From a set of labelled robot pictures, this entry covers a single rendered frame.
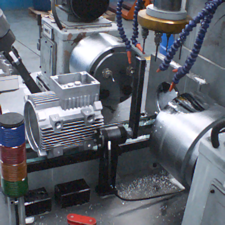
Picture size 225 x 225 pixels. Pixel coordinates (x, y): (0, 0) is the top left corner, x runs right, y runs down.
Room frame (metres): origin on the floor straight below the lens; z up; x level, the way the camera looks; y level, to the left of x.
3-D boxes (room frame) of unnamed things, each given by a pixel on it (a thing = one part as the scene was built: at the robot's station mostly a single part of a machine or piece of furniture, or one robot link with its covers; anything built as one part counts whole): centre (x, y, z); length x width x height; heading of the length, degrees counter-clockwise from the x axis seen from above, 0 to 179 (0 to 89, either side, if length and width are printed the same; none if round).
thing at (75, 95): (1.12, 0.13, 1.11); 0.12 x 0.11 x 0.07; 122
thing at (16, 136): (0.72, 0.22, 1.19); 0.06 x 0.06 x 0.04
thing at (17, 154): (0.72, 0.22, 1.14); 0.06 x 0.06 x 0.04
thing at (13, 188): (0.72, 0.22, 1.05); 0.06 x 0.06 x 0.04
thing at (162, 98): (1.30, -0.18, 1.02); 0.15 x 0.02 x 0.15; 30
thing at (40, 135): (1.10, 0.16, 1.02); 0.20 x 0.19 x 0.19; 122
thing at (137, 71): (1.07, -0.05, 1.12); 0.04 x 0.03 x 0.26; 120
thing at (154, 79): (1.33, -0.23, 0.97); 0.30 x 0.11 x 0.34; 30
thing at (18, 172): (0.72, 0.22, 1.10); 0.06 x 0.06 x 0.04
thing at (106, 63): (1.56, 0.08, 1.04); 0.37 x 0.25 x 0.25; 30
